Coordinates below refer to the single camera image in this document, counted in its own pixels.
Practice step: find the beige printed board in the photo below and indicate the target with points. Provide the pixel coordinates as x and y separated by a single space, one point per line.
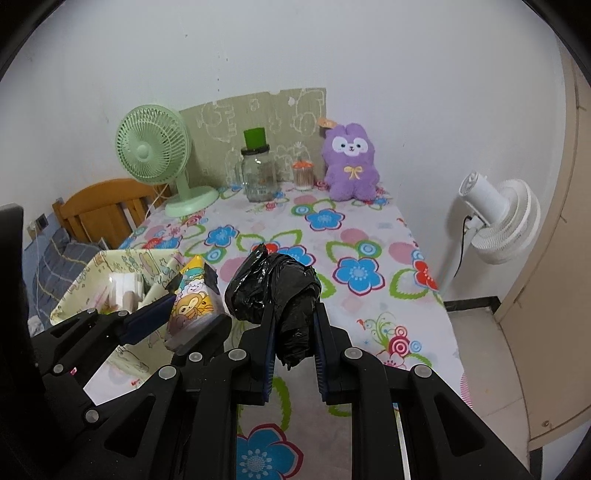
277 115

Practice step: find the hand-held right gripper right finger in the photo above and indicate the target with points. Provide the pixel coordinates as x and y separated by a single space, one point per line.
321 364

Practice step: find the white crumpled cloth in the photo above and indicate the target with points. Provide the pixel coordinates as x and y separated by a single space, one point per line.
39 326

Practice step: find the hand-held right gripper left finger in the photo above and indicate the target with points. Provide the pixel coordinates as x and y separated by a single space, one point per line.
267 369

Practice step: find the white standing fan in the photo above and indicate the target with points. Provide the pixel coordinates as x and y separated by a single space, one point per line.
503 221

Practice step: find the green plastic cap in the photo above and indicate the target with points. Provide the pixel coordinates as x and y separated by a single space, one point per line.
255 137

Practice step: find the floral tablecloth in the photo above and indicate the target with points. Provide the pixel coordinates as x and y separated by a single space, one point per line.
351 230

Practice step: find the grey plaid pillow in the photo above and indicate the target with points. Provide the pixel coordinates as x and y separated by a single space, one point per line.
51 258

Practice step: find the black plastic bag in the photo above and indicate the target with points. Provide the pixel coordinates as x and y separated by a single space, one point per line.
277 286

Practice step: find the cotton swab jar orange lid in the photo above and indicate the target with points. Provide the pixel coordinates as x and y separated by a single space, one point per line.
304 177

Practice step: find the beige wooden door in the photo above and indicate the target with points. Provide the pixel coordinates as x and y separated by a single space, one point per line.
554 277

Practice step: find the wall power socket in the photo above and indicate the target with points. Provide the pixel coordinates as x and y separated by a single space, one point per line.
39 225

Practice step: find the yellow printed fabric storage box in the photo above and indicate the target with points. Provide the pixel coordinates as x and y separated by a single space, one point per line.
83 281

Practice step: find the purple plush bunny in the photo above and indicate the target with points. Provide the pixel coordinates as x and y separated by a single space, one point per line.
351 166

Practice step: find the wooden bed headboard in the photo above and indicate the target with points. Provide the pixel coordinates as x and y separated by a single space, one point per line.
92 203

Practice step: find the green desk fan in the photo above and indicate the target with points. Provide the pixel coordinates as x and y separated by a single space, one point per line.
150 147

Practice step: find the cartoon printed tissue pack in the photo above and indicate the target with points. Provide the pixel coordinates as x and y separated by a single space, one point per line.
190 304

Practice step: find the white folded cloth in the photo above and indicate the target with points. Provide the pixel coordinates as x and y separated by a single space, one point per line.
123 288

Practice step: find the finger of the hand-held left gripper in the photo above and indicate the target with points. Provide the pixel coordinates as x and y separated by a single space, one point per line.
143 318
203 336

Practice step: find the glass jar mug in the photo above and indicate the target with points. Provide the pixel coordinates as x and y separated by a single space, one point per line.
258 177

